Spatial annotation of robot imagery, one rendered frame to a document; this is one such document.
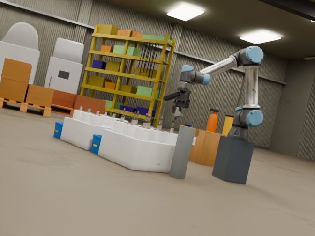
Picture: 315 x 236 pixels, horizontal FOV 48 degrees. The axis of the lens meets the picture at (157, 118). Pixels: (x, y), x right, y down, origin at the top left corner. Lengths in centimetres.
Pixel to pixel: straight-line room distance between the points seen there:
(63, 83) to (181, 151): 551
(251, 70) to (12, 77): 349
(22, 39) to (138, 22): 483
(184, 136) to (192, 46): 995
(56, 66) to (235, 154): 546
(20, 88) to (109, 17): 657
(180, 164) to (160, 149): 16
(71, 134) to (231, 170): 118
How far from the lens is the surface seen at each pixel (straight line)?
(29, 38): 758
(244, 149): 256
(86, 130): 256
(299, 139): 1251
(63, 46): 766
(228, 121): 854
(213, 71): 250
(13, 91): 513
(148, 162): 214
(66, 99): 690
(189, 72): 230
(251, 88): 246
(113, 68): 999
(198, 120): 1206
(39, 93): 514
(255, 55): 246
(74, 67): 747
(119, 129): 231
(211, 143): 325
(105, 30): 1045
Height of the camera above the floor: 34
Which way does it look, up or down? level
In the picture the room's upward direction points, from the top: 12 degrees clockwise
